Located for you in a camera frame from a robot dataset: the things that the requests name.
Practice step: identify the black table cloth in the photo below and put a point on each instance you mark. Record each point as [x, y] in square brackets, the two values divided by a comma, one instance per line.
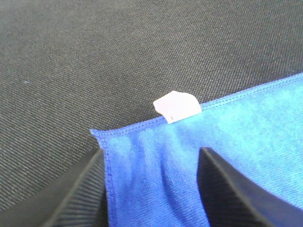
[69, 66]

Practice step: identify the blue microfibre towel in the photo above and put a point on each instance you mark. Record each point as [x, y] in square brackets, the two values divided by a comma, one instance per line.
[238, 163]

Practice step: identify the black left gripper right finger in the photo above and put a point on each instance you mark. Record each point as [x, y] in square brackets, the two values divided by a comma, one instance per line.
[232, 200]

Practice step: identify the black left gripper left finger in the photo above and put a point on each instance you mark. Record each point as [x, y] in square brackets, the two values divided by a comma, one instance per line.
[75, 199]

